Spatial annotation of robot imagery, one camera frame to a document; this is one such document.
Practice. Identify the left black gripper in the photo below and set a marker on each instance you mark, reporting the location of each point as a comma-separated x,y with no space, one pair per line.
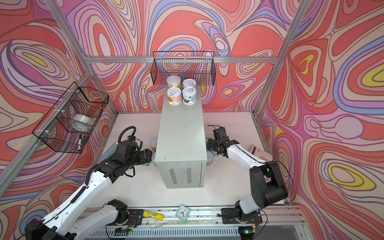
147,156

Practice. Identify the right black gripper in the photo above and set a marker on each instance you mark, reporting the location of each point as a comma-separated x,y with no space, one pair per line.
211,144

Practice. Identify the teal label can front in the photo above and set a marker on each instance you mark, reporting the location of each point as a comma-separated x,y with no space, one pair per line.
189,96

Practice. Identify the pink flower label can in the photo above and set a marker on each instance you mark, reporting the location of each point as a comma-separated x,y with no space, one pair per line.
189,83

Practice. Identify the orange label can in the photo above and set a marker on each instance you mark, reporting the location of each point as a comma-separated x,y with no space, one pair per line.
173,82

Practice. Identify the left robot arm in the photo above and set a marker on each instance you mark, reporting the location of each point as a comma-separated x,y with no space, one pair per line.
62,223

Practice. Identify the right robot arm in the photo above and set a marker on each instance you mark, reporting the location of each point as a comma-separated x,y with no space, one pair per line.
267,184

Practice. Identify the yellow label can left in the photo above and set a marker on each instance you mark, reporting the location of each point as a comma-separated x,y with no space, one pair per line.
153,144

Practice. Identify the can right hidden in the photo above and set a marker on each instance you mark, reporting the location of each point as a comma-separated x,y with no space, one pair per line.
210,158

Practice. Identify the grey metal cabinet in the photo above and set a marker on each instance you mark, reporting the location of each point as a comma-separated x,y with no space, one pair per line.
181,154

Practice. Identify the pink calculator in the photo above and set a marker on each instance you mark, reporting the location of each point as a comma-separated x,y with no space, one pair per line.
261,154

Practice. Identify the grey stapler box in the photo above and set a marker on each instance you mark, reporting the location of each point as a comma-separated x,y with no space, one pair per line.
109,152

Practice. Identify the yellow label tube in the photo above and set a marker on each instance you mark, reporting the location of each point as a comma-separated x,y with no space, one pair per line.
154,216

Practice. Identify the teal alarm clock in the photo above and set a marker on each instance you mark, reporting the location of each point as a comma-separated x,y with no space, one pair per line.
183,213

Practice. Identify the black marker pen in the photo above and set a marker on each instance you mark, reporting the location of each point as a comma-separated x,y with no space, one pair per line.
80,143

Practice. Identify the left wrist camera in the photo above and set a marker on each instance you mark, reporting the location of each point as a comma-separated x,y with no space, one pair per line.
131,138

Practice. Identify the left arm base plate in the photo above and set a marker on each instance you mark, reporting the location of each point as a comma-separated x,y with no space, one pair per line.
130,217

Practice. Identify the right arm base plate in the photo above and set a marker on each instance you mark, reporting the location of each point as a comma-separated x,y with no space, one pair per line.
236,216

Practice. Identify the back black wire basket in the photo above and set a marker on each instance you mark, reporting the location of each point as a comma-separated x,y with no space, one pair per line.
197,65

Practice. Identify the black wire basket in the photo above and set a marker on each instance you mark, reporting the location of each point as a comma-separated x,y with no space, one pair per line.
197,65
79,111

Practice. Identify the left black wire basket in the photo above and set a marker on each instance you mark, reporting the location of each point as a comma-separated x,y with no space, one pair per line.
79,111

